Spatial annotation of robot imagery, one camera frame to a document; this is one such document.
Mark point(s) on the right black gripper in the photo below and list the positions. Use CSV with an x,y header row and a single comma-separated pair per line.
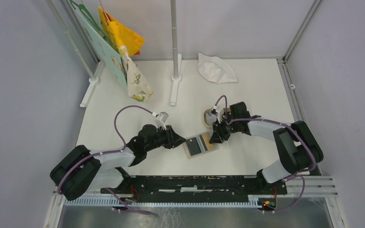
x,y
217,128

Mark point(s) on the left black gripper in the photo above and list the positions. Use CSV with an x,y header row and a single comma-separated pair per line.
x,y
173,139

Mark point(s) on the gold striped card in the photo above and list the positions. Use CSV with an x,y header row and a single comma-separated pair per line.
x,y
206,146

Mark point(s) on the black VIP card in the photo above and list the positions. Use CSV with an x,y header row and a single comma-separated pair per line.
x,y
193,146

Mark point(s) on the beige card holder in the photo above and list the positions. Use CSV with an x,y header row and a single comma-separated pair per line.
x,y
186,150

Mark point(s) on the beige oval tray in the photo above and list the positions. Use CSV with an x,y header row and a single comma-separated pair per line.
x,y
224,112

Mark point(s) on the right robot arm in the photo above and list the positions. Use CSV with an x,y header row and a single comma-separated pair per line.
x,y
297,148

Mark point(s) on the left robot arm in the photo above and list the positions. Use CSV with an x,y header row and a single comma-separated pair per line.
x,y
84,170

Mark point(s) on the silver VIP card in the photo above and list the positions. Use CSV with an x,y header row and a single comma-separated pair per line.
x,y
210,118

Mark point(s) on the white pole base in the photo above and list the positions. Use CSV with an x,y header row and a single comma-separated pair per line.
x,y
175,85

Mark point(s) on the white printed hanging cloth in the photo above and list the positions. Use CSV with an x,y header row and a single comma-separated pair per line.
x,y
138,87

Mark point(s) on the white crumpled cloth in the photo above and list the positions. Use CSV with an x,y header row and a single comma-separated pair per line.
x,y
215,69

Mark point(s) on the teal printed hanging cloth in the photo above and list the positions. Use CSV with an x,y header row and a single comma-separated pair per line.
x,y
100,42

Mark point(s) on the yellow hanging cloth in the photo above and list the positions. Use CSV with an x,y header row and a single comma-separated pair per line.
x,y
123,40

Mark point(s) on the grey vertical pole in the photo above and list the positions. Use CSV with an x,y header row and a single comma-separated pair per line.
x,y
174,40

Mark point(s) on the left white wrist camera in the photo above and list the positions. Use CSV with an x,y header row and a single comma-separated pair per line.
x,y
160,119

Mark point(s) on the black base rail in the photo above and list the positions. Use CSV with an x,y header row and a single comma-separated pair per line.
x,y
197,189

